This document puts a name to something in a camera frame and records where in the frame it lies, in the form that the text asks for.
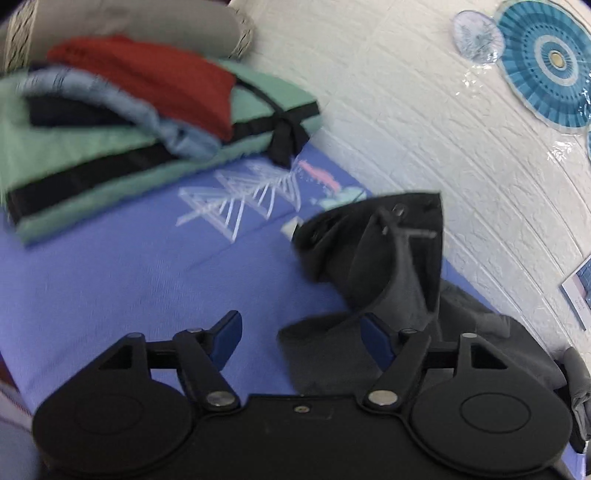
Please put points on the small pale blue paper fan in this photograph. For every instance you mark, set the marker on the small pale blue paper fan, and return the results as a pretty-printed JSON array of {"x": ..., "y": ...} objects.
[{"x": 475, "y": 34}]

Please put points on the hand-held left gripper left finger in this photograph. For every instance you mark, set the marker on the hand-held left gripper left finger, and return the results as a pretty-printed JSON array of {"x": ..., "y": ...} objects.
[{"x": 228, "y": 339}]

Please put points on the dark grey pants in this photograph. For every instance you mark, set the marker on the dark grey pants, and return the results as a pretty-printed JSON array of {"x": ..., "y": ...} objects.
[{"x": 397, "y": 263}]

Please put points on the red white cloth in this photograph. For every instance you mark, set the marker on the red white cloth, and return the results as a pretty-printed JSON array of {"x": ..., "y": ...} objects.
[{"x": 14, "y": 415}]

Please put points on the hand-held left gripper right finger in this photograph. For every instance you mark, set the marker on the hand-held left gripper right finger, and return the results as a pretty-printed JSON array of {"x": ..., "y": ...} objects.
[{"x": 376, "y": 340}]

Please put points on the blue printed bed sheet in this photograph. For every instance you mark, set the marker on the blue printed bed sheet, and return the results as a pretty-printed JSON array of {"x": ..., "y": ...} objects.
[{"x": 115, "y": 277}]

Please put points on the large blue paper fan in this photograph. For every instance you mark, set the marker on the large blue paper fan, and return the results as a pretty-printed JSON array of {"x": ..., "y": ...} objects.
[{"x": 531, "y": 69}]

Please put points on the red folded cloth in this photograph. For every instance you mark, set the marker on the red folded cloth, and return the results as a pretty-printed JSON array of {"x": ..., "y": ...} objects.
[{"x": 161, "y": 83}]

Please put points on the light blue folded cloth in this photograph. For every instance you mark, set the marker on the light blue folded cloth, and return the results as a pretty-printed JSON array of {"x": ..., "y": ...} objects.
[{"x": 184, "y": 138}]

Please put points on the dark grey cloth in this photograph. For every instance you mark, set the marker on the dark grey cloth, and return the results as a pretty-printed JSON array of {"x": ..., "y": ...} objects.
[{"x": 577, "y": 378}]

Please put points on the blue wall picture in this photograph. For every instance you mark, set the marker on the blue wall picture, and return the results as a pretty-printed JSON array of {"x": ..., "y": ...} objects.
[{"x": 581, "y": 286}]

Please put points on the grey pillow with patterned edge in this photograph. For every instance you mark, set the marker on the grey pillow with patterned edge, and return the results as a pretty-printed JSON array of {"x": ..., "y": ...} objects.
[{"x": 138, "y": 23}]

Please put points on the navy folded cloth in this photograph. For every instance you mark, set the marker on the navy folded cloth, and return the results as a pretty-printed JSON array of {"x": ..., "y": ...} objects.
[{"x": 69, "y": 113}]

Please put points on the green blanket with black band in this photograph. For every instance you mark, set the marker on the green blanket with black band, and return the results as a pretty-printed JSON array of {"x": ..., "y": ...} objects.
[{"x": 69, "y": 147}]

